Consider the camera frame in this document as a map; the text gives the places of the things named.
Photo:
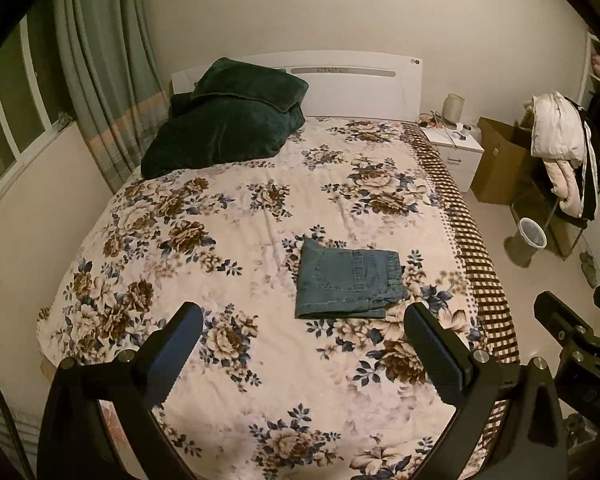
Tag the blue denim pants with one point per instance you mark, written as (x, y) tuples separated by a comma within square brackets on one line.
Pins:
[(345, 280)]

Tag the green striped curtain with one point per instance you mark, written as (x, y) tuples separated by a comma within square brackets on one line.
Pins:
[(110, 60)]

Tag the grey shoes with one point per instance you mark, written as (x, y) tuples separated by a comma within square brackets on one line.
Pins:
[(590, 270)]

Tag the floral printed blanket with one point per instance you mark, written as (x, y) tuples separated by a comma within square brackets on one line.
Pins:
[(260, 230)]

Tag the white padded jacket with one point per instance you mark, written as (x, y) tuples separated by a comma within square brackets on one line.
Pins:
[(555, 127)]

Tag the white framed window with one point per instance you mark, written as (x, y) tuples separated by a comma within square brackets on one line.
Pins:
[(10, 105)]

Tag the small white cup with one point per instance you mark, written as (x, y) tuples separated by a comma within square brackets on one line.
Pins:
[(468, 128)]

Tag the dark green pillow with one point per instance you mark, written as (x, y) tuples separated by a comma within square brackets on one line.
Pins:
[(250, 82)]

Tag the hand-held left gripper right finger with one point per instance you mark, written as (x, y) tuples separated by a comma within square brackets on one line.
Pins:
[(430, 345)]

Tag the white bed headboard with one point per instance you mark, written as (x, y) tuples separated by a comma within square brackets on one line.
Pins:
[(360, 85)]

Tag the brown checkered bed sheet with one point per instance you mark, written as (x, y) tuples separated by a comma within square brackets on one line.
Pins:
[(472, 255)]

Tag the dark metal chair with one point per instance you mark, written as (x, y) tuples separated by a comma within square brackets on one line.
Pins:
[(555, 220)]

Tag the pale striped mat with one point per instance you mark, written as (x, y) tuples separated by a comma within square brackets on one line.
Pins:
[(15, 435)]

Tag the pink garment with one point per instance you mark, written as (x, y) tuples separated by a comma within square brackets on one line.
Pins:
[(570, 185)]

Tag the grey trash bin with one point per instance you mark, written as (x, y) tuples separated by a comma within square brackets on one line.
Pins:
[(529, 240)]

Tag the brown cardboard box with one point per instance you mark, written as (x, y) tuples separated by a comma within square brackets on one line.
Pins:
[(502, 160)]

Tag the dark green pillows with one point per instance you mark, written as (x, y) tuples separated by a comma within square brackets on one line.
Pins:
[(215, 135)]

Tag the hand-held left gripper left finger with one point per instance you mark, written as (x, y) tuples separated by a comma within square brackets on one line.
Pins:
[(182, 332)]

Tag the white nightstand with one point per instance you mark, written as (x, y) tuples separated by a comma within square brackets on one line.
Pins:
[(455, 152)]

